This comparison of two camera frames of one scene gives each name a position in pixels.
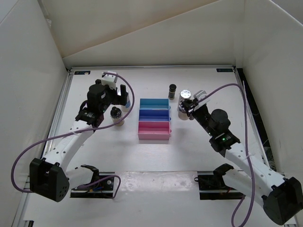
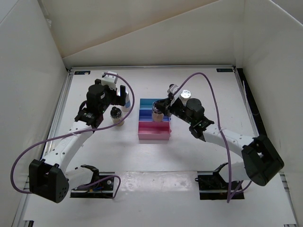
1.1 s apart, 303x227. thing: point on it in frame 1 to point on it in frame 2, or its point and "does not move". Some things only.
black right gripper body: x=201 y=116 to x=178 y=109
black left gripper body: x=110 y=93 does not move
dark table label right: x=224 y=70 does not move
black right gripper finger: x=188 y=105 to x=162 y=106
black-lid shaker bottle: x=116 y=115 does not move
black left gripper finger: x=122 y=99 does not move
